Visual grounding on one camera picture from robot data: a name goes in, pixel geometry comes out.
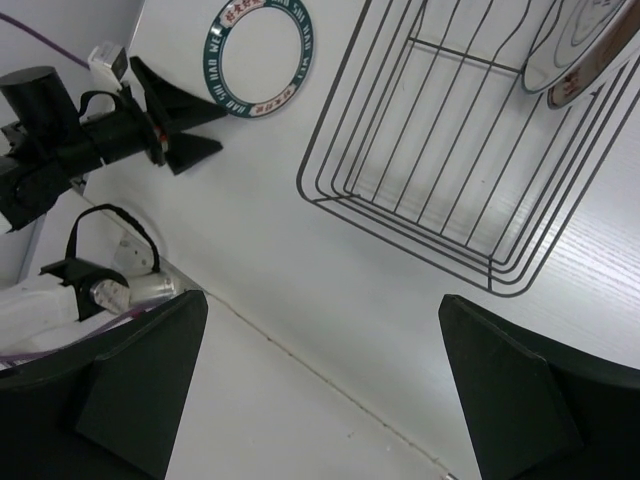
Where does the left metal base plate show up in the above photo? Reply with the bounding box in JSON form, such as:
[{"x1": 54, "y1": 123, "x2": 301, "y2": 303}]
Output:
[{"x1": 112, "y1": 235, "x2": 177, "y2": 306}]

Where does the black left base cable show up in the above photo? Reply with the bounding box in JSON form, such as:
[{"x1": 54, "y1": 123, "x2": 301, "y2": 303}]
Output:
[{"x1": 64, "y1": 203, "x2": 164, "y2": 275}]

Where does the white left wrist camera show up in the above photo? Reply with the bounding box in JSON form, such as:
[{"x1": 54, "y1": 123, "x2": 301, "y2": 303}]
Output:
[{"x1": 87, "y1": 41, "x2": 129, "y2": 93}]

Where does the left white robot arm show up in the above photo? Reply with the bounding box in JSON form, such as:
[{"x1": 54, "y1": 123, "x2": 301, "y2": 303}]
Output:
[{"x1": 1, "y1": 57, "x2": 225, "y2": 366}]

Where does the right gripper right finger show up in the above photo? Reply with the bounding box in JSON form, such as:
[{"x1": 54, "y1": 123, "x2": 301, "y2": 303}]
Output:
[{"x1": 438, "y1": 295, "x2": 639, "y2": 479}]

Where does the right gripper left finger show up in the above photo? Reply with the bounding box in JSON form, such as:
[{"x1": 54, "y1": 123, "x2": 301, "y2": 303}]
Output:
[{"x1": 1, "y1": 291, "x2": 208, "y2": 479}]

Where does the blue rimmed plate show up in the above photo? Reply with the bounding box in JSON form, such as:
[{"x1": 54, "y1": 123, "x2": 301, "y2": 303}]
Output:
[{"x1": 203, "y1": 0, "x2": 315, "y2": 119}]

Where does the grey rimmed white plate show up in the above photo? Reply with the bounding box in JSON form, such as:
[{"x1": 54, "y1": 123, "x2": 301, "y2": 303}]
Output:
[{"x1": 521, "y1": 0, "x2": 634, "y2": 94}]

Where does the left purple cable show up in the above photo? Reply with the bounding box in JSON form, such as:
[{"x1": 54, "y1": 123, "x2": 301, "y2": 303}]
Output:
[{"x1": 0, "y1": 11, "x2": 93, "y2": 69}]

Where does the orange sunburst pattern plate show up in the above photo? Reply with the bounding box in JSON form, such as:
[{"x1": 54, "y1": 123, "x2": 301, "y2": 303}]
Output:
[{"x1": 546, "y1": 20, "x2": 639, "y2": 110}]

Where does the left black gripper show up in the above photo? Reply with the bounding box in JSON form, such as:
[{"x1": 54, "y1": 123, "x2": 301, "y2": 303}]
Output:
[{"x1": 79, "y1": 56, "x2": 227, "y2": 175}]

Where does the black wire dish rack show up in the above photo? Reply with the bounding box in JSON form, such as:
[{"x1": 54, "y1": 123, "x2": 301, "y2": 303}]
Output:
[{"x1": 296, "y1": 1, "x2": 639, "y2": 298}]

